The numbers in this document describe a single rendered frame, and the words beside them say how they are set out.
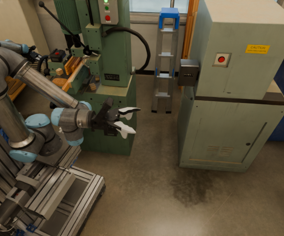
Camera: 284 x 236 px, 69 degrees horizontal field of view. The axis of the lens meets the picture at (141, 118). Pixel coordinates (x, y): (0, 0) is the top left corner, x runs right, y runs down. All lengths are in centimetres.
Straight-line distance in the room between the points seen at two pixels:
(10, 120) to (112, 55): 86
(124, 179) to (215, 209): 85
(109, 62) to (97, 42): 21
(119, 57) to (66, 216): 124
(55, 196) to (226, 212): 140
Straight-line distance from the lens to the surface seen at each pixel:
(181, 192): 204
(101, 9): 140
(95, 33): 145
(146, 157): 220
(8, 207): 131
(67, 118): 86
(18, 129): 105
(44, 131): 119
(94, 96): 171
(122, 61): 158
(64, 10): 160
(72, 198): 184
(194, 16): 261
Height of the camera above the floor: 182
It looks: 45 degrees down
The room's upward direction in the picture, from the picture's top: straight up
